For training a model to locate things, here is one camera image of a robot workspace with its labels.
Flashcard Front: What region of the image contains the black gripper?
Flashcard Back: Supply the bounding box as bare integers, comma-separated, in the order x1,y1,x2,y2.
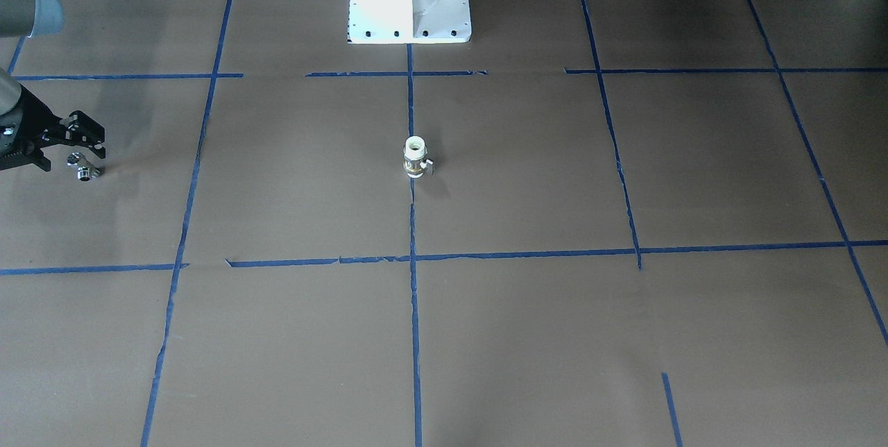
1,85,107,172

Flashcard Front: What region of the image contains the chrome tee pipe fitting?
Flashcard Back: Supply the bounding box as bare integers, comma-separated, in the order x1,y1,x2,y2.
67,152,103,182

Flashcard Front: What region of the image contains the white PPR brass valve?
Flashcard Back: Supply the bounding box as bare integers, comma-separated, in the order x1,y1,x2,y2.
403,136,435,179

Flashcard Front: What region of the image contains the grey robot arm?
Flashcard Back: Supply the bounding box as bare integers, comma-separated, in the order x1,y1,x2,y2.
1,0,107,172

